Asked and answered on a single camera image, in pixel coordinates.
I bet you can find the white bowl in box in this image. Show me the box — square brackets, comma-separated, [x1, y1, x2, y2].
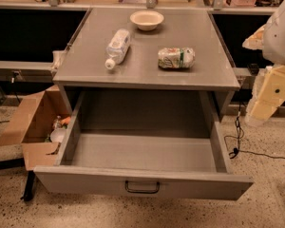
[50, 128, 67, 143]

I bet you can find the open grey top drawer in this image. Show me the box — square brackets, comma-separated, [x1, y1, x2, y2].
[35, 88, 254, 200]

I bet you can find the black device on ledge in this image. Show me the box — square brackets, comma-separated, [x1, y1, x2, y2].
[247, 64, 259, 75]

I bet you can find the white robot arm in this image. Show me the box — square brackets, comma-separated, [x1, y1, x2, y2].
[242, 0, 285, 126]

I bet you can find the orange item in box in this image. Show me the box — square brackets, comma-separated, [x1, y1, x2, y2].
[60, 117, 70, 125]

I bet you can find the black floor cable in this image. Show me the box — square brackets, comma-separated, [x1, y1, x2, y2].
[223, 102, 285, 162]

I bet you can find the green white 7up can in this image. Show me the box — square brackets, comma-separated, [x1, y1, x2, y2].
[158, 47, 196, 69]

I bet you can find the black drawer handle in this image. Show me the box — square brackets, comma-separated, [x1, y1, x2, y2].
[124, 180, 161, 195]

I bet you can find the white paper bowl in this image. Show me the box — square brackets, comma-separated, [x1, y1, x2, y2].
[130, 10, 164, 31]

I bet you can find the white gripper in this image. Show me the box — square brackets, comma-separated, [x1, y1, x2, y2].
[242, 3, 285, 126]

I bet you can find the clear plastic water bottle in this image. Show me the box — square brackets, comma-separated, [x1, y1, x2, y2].
[104, 28, 131, 69]

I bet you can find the grey metal cabinet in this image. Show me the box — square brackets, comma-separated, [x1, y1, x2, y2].
[53, 7, 239, 109]

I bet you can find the black table leg foot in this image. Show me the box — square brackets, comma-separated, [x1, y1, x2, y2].
[21, 171, 35, 201]

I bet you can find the brown cardboard box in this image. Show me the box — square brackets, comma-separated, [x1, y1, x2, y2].
[0, 85, 70, 171]

